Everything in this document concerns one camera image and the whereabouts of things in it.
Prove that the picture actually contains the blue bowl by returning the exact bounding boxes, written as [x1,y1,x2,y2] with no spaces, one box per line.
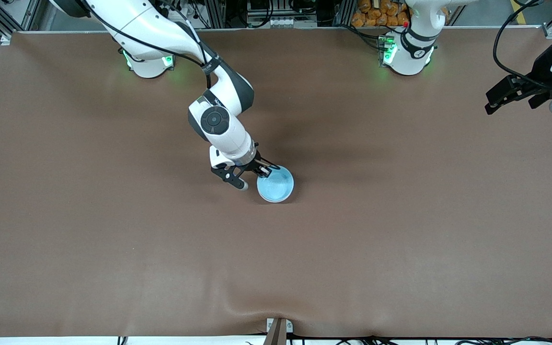
[257,166,295,203]

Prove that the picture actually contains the brown table mat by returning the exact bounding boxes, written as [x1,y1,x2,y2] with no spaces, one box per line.
[0,26,552,338]

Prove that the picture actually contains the bag of orange items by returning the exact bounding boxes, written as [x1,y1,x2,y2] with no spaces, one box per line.
[351,0,410,27]

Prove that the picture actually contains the grey control box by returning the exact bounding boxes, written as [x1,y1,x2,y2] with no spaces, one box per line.
[246,0,319,28]

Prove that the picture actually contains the white power strip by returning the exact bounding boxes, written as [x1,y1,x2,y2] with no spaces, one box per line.
[154,0,200,22]

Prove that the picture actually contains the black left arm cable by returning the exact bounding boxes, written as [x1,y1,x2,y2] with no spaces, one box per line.
[493,0,552,92]

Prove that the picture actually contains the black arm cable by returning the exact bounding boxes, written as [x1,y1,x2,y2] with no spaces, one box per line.
[84,0,215,91]
[493,0,552,92]

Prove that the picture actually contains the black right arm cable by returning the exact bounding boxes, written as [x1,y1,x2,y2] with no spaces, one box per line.
[84,0,215,91]

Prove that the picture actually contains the silver table bracket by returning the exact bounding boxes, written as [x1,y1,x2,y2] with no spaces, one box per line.
[266,318,293,334]

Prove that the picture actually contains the brown wooden post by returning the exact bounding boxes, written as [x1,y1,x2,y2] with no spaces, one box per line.
[263,319,287,345]

